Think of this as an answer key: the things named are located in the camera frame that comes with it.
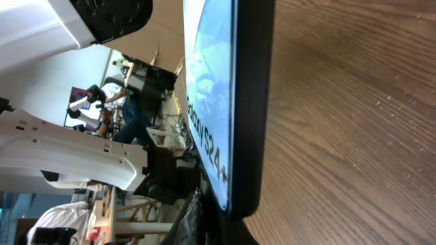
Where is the Galaxy smartphone with blue screen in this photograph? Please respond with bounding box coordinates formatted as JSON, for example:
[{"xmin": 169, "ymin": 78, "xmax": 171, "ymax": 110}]
[{"xmin": 183, "ymin": 0, "xmax": 275, "ymax": 219}]

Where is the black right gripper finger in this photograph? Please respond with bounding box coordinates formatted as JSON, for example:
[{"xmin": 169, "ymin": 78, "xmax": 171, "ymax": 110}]
[{"xmin": 159, "ymin": 188, "xmax": 204, "ymax": 245}]

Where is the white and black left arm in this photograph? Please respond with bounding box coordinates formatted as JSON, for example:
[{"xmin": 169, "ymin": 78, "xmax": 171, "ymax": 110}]
[{"xmin": 1, "ymin": 0, "xmax": 153, "ymax": 191}]

